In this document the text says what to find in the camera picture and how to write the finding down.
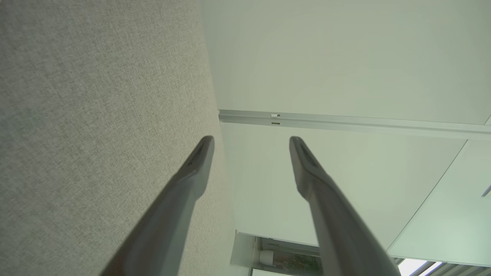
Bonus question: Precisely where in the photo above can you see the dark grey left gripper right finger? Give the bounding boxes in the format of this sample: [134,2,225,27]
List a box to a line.
[289,136,401,276]

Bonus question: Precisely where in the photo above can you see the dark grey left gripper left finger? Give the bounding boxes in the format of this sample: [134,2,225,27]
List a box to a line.
[101,135,214,276]

